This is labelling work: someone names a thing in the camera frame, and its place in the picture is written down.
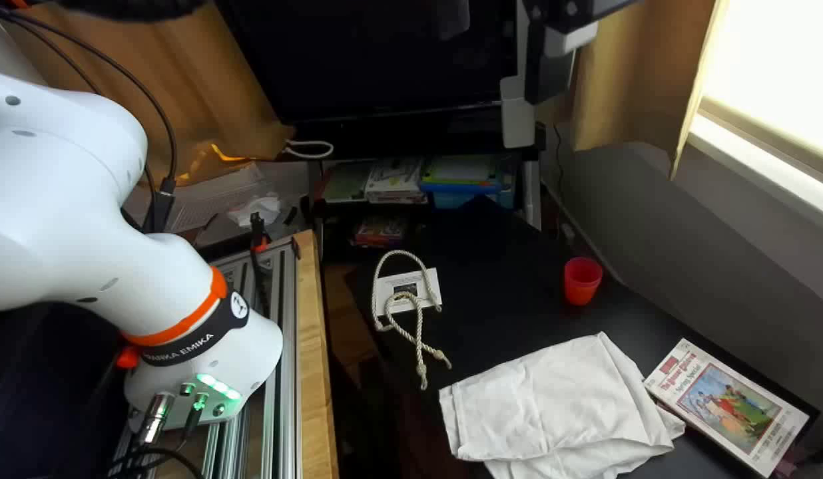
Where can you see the black television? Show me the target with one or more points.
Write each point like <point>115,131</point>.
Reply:
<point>325,58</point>

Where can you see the stack of colourful books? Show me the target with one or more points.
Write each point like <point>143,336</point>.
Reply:
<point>442,181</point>

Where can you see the illustrated children's book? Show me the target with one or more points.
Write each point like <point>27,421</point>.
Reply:
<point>750,421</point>

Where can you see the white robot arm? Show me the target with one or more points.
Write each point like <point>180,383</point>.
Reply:
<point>68,162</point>

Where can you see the tan curtain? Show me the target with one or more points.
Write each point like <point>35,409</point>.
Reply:
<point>641,74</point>

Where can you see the red plastic cup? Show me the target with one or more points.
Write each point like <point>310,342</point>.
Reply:
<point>581,280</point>

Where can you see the aluminium frame mount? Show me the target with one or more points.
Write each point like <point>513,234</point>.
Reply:
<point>215,332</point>

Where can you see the white towel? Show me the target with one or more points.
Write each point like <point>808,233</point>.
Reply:
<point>570,409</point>

